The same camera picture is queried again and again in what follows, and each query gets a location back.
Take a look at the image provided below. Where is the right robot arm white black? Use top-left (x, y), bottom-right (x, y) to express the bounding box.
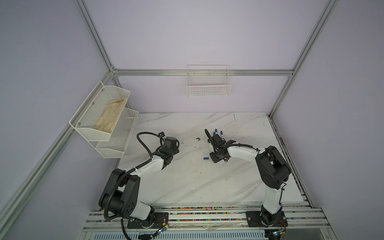
top-left (205, 129), bottom-right (291, 227)

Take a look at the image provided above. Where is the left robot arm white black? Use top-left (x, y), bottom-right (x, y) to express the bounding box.
top-left (99, 137), bottom-right (180, 228)

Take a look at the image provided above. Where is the beige cloth in shelf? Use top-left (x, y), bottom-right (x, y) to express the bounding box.
top-left (94, 97), bottom-right (128, 134)

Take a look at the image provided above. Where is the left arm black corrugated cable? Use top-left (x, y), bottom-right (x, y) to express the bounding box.
top-left (103, 131), bottom-right (166, 240)

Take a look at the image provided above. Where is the white wire wall basket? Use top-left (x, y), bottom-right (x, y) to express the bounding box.
top-left (187, 65), bottom-right (232, 97)

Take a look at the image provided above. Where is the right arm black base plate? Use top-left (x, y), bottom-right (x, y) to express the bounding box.
top-left (246, 211), bottom-right (288, 228)

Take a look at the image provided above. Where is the aluminium rail base frame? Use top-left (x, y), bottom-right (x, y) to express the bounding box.
top-left (78, 203), bottom-right (338, 240)

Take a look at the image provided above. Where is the white mesh two-tier wall shelf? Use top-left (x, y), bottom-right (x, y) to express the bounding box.
top-left (69, 82), bottom-right (139, 159)

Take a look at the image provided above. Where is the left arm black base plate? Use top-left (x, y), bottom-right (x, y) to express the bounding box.
top-left (125, 212), bottom-right (169, 229)

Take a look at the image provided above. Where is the aluminium enclosure frame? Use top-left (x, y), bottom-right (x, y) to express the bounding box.
top-left (1, 1), bottom-right (338, 238)

